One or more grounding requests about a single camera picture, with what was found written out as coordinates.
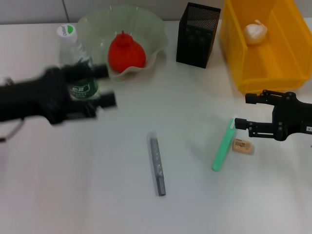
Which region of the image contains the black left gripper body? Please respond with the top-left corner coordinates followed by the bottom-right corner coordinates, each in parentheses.
top-left (0, 67), bottom-right (98, 126)

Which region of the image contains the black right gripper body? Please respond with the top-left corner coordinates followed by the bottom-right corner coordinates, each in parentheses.
top-left (272, 93), bottom-right (312, 142)

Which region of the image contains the red pear-shaped fruit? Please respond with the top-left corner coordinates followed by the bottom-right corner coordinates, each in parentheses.
top-left (108, 30), bottom-right (147, 73)

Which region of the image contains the clear water bottle green label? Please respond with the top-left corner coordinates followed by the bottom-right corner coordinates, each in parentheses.
top-left (57, 24), bottom-right (101, 103)

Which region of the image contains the mint green pen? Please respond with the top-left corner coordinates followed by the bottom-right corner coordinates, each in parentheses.
top-left (211, 118), bottom-right (237, 171)

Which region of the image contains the white paper ball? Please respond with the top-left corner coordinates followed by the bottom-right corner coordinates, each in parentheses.
top-left (244, 19), bottom-right (269, 46)

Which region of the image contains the beige eraser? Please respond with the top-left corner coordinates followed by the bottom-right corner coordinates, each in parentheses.
top-left (232, 138), bottom-right (255, 156)

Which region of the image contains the pale green glass fruit plate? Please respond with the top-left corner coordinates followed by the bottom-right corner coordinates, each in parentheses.
top-left (77, 4), bottom-right (169, 78)

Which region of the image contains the black mesh pen holder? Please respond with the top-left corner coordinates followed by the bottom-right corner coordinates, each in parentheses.
top-left (175, 2), bottom-right (221, 70)

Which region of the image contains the yellow plastic bin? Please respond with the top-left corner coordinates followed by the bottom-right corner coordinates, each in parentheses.
top-left (220, 0), bottom-right (312, 95)

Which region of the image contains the grey metal bar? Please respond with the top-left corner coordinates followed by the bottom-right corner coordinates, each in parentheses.
top-left (147, 132), bottom-right (167, 197)

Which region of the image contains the left gripper cable with plugs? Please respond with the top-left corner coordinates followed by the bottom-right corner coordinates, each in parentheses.
top-left (0, 77), bottom-right (25, 143)

